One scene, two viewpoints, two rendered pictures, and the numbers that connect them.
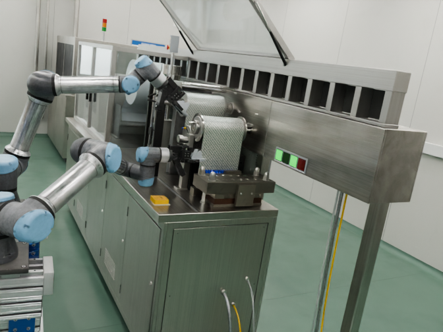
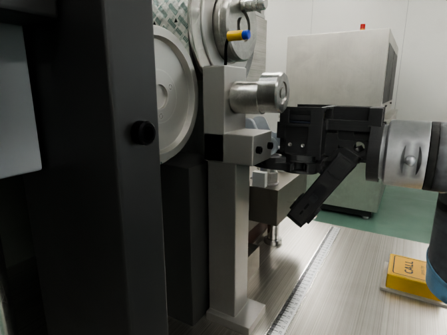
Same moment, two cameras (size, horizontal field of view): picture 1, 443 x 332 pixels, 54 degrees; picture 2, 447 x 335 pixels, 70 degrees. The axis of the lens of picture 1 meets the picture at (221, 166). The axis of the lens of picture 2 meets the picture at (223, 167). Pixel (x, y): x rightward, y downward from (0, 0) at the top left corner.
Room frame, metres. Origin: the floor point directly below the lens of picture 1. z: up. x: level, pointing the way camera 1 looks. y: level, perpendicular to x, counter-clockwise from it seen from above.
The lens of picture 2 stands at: (2.44, 0.50, 1.18)
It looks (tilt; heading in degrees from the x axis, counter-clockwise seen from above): 14 degrees down; 240
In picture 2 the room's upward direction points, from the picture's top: straight up
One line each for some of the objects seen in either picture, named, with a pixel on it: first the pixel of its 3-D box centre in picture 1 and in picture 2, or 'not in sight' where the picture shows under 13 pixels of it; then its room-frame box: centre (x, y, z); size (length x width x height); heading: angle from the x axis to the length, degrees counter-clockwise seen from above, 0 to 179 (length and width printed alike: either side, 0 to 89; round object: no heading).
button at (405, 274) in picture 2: (159, 199); (414, 275); (1.98, 0.27, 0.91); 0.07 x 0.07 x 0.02; 30
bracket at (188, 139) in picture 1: (183, 161); (239, 203); (2.25, 0.20, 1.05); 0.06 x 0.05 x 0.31; 120
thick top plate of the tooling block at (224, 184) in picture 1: (234, 183); (199, 178); (2.16, -0.08, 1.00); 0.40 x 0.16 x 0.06; 120
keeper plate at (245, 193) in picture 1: (244, 195); not in sight; (2.09, -0.14, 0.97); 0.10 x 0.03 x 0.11; 120
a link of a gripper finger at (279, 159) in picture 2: not in sight; (276, 158); (2.18, 0.18, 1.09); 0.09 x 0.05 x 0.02; 121
